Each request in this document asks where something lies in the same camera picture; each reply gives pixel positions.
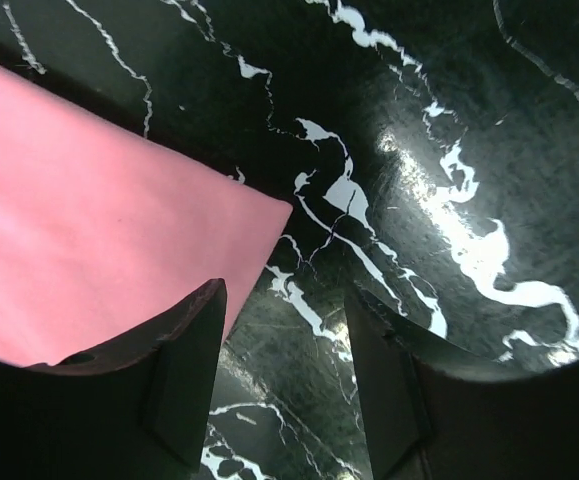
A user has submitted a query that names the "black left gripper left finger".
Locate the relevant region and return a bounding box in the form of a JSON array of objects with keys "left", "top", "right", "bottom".
[{"left": 0, "top": 279, "right": 227, "bottom": 479}]

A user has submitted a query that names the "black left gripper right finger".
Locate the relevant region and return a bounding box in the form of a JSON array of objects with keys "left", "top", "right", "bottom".
[{"left": 344, "top": 285, "right": 579, "bottom": 479}]

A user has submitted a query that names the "pink t-shirt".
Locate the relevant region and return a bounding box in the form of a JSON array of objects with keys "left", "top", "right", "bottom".
[{"left": 0, "top": 66, "right": 292, "bottom": 366}]

